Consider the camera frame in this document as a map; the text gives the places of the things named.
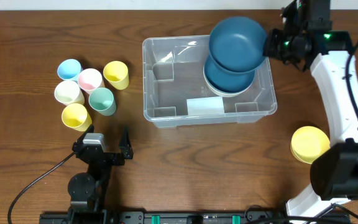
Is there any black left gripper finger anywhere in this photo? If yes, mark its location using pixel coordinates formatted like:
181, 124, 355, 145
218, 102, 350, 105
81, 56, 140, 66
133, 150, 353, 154
119, 127, 134, 159
84, 124, 94, 138

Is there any dark blue bowl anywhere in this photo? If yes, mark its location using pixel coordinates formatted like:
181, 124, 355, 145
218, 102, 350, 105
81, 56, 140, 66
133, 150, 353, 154
209, 16, 267, 75
204, 56, 255, 94

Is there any beige bowl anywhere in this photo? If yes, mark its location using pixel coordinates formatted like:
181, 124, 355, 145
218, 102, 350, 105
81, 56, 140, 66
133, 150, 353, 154
203, 71, 249, 98

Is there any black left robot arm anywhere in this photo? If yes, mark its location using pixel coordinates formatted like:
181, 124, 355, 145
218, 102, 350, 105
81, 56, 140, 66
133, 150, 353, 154
68, 125, 133, 212

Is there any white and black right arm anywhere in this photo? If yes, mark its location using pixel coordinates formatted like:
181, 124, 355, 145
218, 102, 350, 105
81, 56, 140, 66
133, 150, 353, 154
142, 1, 358, 223

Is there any clear plastic storage container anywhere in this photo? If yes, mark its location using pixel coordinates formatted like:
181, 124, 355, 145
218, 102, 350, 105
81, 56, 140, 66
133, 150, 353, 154
142, 35, 278, 128

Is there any yellow plastic cup near gripper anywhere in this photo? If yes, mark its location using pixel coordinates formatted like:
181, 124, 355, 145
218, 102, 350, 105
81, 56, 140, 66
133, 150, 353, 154
61, 103, 92, 132

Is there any green plastic cup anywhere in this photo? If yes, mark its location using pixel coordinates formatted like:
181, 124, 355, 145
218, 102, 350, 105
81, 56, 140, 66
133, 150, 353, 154
89, 88, 117, 116

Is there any white plastic cup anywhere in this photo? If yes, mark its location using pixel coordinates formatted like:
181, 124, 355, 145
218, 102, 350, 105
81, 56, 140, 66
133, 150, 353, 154
54, 80, 85, 106

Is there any pink plastic cup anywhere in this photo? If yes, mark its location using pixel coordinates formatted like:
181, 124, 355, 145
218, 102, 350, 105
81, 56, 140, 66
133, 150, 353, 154
78, 68, 104, 95

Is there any light blue plastic cup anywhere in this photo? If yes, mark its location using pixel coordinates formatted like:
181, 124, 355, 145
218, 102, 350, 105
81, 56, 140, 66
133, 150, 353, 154
57, 58, 83, 82

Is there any yellow small bowl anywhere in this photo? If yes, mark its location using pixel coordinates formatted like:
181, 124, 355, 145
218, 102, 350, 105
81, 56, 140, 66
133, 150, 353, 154
290, 126, 330, 164

